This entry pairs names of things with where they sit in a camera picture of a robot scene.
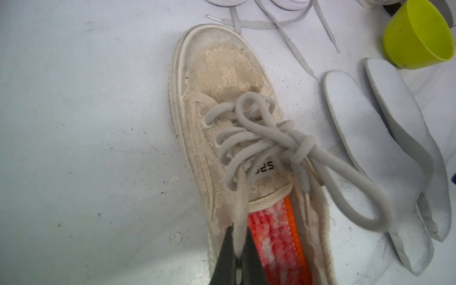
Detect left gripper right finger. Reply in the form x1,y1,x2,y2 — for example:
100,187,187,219
241,235,269,285

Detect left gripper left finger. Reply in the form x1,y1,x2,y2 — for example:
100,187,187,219
209,226,237,285

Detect red orange shoe insole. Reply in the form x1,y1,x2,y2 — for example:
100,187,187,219
248,196,313,285

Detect white shoe insole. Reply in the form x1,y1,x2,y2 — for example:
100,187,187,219
365,58,452,242
323,71,434,276

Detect white sneaker with laces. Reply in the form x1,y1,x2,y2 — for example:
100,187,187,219
213,0,341,79

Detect lime green plastic bowl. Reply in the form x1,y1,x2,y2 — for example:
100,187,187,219
382,0,455,70

